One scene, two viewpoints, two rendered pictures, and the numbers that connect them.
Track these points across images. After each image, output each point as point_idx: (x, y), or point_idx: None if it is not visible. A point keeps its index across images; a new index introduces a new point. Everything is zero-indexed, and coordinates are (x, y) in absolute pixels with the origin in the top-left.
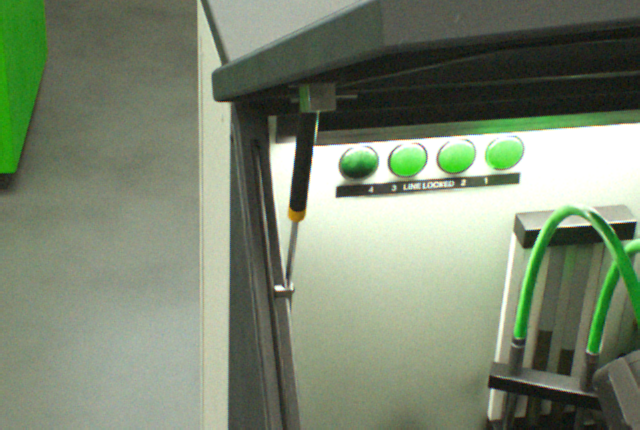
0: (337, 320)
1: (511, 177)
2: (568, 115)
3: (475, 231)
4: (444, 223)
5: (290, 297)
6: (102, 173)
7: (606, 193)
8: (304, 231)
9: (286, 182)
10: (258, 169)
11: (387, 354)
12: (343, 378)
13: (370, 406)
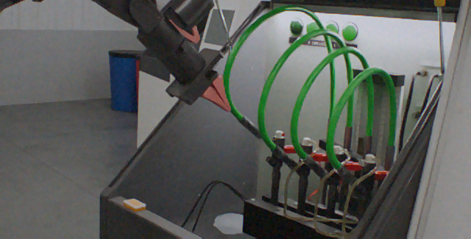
0: (287, 107)
1: (353, 46)
2: (366, 9)
3: (339, 73)
4: (327, 66)
5: (229, 49)
6: None
7: (396, 65)
8: (278, 57)
9: (274, 31)
10: (252, 13)
11: (304, 134)
12: (288, 140)
13: (296, 161)
